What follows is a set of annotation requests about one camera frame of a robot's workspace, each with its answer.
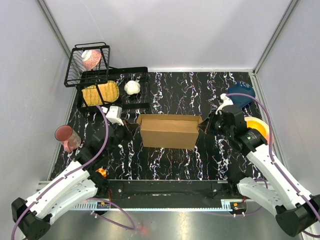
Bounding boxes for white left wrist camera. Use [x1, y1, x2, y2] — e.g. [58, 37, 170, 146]
[101, 105, 124, 126]

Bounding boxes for brown cardboard box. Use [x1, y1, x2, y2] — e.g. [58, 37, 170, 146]
[136, 114, 203, 150]

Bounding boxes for orange striped toy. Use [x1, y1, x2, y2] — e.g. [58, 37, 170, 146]
[96, 168, 108, 178]

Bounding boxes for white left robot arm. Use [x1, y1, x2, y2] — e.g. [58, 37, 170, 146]
[11, 120, 139, 240]

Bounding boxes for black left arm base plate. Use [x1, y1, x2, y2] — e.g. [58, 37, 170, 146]
[95, 180, 218, 206]

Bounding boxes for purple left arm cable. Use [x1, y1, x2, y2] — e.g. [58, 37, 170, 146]
[10, 104, 137, 240]

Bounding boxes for pink patterned bowl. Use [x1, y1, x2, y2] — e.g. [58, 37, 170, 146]
[81, 49, 102, 71]

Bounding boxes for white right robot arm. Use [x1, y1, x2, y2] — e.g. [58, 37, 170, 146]
[198, 105, 320, 237]

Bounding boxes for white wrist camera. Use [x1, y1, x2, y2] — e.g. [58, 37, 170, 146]
[101, 105, 124, 126]
[215, 93, 234, 115]

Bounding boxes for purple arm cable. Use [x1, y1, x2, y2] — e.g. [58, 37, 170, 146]
[10, 104, 137, 240]
[207, 92, 320, 238]

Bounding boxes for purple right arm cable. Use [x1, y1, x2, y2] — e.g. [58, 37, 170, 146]
[207, 92, 320, 238]

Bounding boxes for pink mug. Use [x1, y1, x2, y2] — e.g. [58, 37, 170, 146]
[54, 125, 82, 153]

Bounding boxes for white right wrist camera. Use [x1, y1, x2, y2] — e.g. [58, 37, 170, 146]
[215, 93, 234, 115]

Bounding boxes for orange bowl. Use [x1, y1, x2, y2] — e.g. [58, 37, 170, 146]
[245, 117, 270, 139]

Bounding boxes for dark blue bowl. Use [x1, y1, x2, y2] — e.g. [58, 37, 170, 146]
[227, 81, 256, 109]

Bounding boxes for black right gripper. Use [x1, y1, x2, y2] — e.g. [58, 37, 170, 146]
[198, 109, 234, 138]

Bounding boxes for yellow woven plate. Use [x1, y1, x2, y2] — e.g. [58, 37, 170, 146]
[81, 80, 120, 106]

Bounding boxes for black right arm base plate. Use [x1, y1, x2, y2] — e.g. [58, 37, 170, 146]
[206, 181, 249, 201]

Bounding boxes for pink plate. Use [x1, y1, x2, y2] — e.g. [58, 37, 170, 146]
[243, 116, 275, 146]

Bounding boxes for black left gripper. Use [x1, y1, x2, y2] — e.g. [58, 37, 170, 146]
[104, 117, 139, 157]

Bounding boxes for black wire dish rack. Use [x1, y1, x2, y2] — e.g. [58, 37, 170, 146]
[64, 42, 150, 113]

